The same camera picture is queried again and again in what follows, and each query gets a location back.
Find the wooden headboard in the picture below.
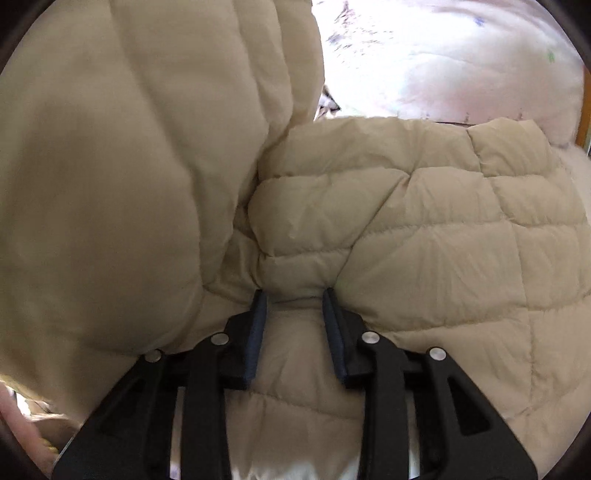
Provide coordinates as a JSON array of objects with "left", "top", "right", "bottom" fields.
[{"left": 575, "top": 69, "right": 591, "bottom": 155}]

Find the pink floral pillow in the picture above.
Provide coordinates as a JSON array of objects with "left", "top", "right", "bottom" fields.
[{"left": 311, "top": 0, "right": 588, "bottom": 149}]

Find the cream quilted down jacket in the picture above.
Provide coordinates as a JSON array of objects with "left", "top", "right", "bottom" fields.
[{"left": 0, "top": 0, "right": 591, "bottom": 480}]

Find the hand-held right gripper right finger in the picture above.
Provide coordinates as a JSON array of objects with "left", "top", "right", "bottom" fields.
[{"left": 322, "top": 287, "right": 539, "bottom": 480}]

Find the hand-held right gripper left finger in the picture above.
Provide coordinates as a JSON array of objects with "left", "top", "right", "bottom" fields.
[{"left": 51, "top": 288, "right": 269, "bottom": 480}]

